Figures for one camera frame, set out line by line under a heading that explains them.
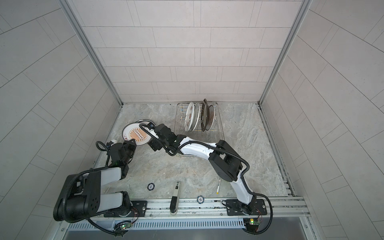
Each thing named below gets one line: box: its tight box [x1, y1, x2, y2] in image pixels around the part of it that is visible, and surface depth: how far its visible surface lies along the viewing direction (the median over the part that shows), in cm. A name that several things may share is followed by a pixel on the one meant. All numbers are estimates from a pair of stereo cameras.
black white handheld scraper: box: [169, 181, 181, 216], surface depth 71 cm
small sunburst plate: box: [206, 104, 215, 131], surface depth 91 cm
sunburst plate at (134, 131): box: [122, 122, 152, 146], surface depth 91 cm
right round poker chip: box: [197, 195, 205, 204], surface depth 75 cm
